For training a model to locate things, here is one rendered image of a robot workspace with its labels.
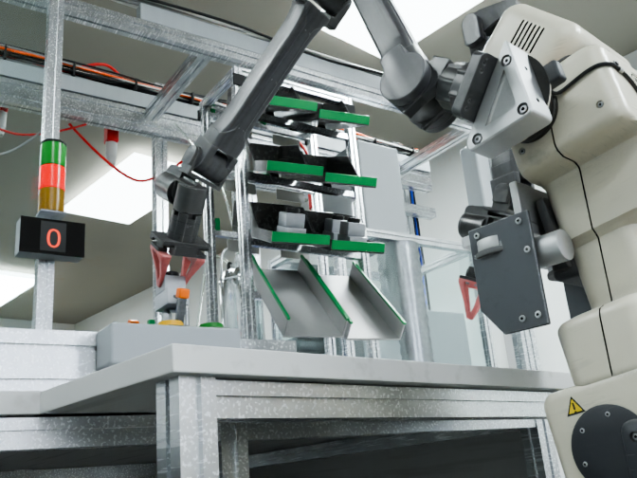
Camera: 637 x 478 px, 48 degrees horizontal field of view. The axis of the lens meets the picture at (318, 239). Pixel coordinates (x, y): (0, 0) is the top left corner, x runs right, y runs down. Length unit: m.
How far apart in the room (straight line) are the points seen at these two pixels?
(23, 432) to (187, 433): 0.33
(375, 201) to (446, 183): 2.87
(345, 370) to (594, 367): 0.31
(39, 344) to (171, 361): 0.42
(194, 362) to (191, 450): 0.09
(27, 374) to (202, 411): 0.40
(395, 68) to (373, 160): 1.71
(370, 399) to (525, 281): 0.26
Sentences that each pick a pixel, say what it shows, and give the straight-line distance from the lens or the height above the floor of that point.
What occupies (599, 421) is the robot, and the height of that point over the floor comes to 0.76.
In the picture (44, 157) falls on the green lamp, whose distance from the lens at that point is 1.53.
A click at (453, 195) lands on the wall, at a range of 5.45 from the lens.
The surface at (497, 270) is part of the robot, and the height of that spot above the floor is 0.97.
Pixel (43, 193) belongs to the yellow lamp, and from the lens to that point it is 1.50.
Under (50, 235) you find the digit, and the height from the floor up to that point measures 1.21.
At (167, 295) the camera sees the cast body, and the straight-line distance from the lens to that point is 1.36.
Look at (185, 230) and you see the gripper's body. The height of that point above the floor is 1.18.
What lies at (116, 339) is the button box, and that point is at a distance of 1.07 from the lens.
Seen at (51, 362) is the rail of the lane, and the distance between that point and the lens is 1.12.
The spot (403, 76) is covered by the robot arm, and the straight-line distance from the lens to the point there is 1.03.
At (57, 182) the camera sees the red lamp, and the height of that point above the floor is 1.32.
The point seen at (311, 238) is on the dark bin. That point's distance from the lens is 1.49.
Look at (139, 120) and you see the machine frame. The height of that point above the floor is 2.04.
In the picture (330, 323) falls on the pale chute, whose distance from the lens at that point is 1.47.
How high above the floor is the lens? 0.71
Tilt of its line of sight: 19 degrees up
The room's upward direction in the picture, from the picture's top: 5 degrees counter-clockwise
